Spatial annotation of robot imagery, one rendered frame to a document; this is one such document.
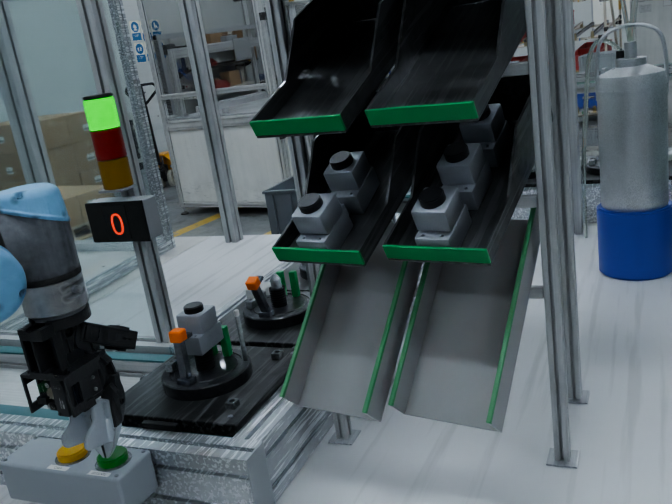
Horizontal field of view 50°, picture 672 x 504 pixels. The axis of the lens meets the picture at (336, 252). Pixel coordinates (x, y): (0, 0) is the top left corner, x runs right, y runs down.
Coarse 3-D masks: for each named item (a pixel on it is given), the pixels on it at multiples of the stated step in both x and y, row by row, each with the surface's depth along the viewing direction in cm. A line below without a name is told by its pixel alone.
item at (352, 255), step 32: (352, 128) 106; (384, 128) 107; (416, 128) 96; (320, 160) 100; (384, 160) 102; (320, 192) 100; (384, 192) 96; (288, 224) 95; (384, 224) 90; (288, 256) 92; (320, 256) 89; (352, 256) 86
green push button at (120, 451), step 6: (114, 450) 96; (120, 450) 96; (126, 450) 96; (114, 456) 95; (120, 456) 95; (126, 456) 95; (102, 462) 94; (108, 462) 94; (114, 462) 94; (120, 462) 94; (102, 468) 94; (108, 468) 94
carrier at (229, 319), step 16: (272, 288) 134; (240, 304) 144; (256, 304) 136; (272, 304) 134; (288, 304) 135; (304, 304) 134; (224, 320) 137; (256, 320) 130; (272, 320) 129; (288, 320) 129; (256, 336) 127; (272, 336) 126; (288, 336) 125
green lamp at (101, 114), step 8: (112, 96) 119; (88, 104) 117; (96, 104) 117; (104, 104) 117; (112, 104) 119; (88, 112) 118; (96, 112) 117; (104, 112) 118; (112, 112) 119; (88, 120) 118; (96, 120) 118; (104, 120) 118; (112, 120) 119; (96, 128) 118; (104, 128) 118
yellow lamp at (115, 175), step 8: (112, 160) 120; (120, 160) 120; (104, 168) 120; (112, 168) 120; (120, 168) 120; (128, 168) 122; (104, 176) 121; (112, 176) 120; (120, 176) 121; (128, 176) 122; (104, 184) 121; (112, 184) 121; (120, 184) 121; (128, 184) 122
